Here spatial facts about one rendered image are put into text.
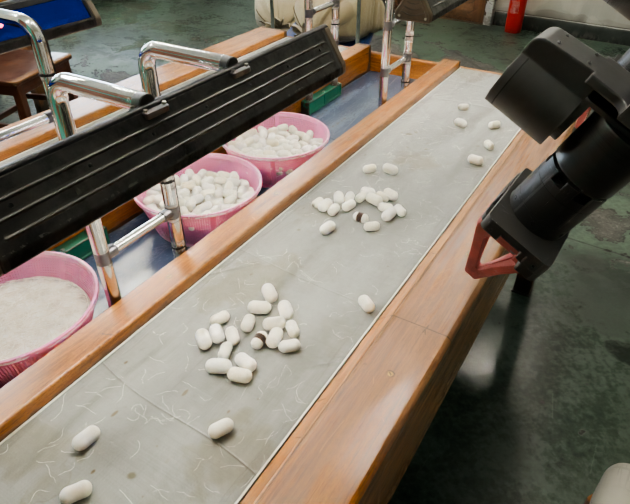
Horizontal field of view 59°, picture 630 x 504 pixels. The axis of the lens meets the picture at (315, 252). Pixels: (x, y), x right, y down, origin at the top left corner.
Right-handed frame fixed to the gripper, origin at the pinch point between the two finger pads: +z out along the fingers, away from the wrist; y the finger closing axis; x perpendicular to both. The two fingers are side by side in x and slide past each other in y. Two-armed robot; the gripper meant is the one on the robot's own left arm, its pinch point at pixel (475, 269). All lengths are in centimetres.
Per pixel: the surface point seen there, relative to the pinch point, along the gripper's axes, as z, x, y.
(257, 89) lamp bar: 9.2, -34.6, -9.7
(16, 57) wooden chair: 177, -217, -106
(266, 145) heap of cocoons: 55, -49, -52
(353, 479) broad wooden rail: 22.9, 6.6, 13.6
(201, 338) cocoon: 37.3, -19.6, 6.6
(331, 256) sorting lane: 37.7, -15.5, -22.9
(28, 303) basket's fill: 54, -46, 15
